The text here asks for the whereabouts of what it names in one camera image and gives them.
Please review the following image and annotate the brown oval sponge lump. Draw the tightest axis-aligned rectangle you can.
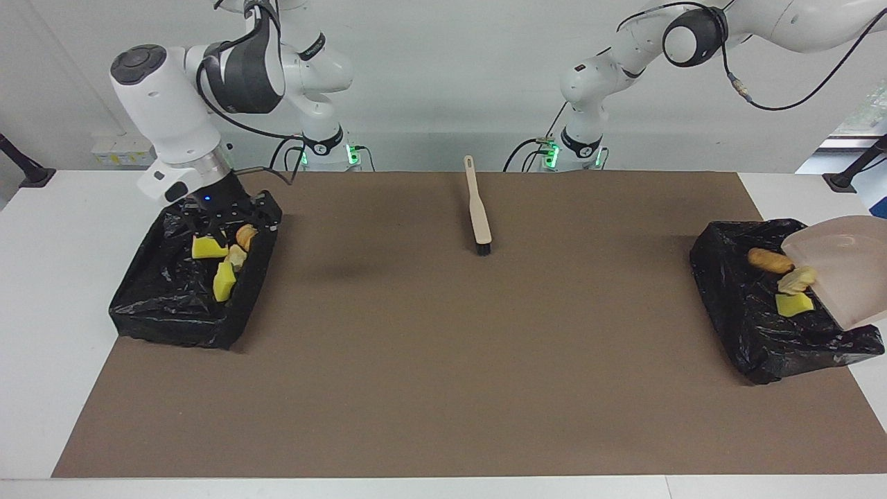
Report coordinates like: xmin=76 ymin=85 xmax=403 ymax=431
xmin=747 ymin=247 xmax=796 ymax=275

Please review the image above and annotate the black base cable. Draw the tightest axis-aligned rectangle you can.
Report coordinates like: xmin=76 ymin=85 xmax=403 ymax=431
xmin=268 ymin=134 xmax=306 ymax=174
xmin=503 ymin=136 xmax=555 ymax=172

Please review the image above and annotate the black left base cable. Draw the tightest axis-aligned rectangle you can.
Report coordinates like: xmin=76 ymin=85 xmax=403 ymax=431
xmin=503 ymin=136 xmax=555 ymax=172

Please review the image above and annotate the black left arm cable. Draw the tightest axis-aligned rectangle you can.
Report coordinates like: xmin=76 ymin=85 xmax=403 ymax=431
xmin=617 ymin=0 xmax=887 ymax=112

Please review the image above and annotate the green and yellow sponge piece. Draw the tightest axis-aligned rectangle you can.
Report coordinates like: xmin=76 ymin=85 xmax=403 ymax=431
xmin=212 ymin=261 xmax=238 ymax=304

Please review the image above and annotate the bin lined with black bag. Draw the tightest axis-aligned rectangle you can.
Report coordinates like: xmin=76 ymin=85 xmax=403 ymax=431
xmin=690 ymin=218 xmax=886 ymax=385
xmin=109 ymin=197 xmax=279 ymax=350

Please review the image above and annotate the small yellow sponge piece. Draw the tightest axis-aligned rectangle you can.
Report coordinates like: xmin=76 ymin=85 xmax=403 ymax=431
xmin=775 ymin=292 xmax=816 ymax=318

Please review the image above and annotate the brown table mat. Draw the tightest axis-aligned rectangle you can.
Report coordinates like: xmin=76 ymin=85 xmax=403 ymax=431
xmin=52 ymin=171 xmax=887 ymax=479

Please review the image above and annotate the beige brush with black bristles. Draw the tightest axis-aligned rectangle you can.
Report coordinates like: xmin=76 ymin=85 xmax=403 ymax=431
xmin=463 ymin=155 xmax=494 ymax=256

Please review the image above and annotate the black right base cable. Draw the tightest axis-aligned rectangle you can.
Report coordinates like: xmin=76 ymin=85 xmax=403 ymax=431
xmin=268 ymin=134 xmax=306 ymax=174

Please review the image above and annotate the beige plastic dustpan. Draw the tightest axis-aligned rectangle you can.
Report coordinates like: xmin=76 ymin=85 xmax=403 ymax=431
xmin=780 ymin=215 xmax=887 ymax=332

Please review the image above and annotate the black clamp stand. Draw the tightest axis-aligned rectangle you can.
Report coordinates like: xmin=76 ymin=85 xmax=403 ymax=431
xmin=823 ymin=135 xmax=887 ymax=193
xmin=0 ymin=133 xmax=57 ymax=189

